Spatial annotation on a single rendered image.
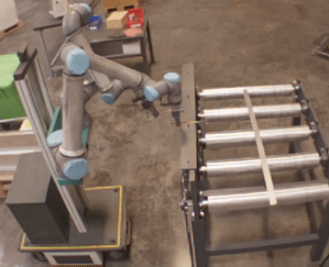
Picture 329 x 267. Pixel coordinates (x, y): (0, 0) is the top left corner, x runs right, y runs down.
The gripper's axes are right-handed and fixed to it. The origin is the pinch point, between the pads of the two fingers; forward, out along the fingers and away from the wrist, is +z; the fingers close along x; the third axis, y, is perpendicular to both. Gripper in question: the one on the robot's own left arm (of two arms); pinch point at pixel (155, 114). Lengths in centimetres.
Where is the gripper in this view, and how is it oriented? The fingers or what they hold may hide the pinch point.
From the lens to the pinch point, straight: 256.3
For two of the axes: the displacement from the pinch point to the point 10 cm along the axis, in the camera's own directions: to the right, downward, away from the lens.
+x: 1.3, -5.2, 8.5
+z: 4.9, 7.8, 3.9
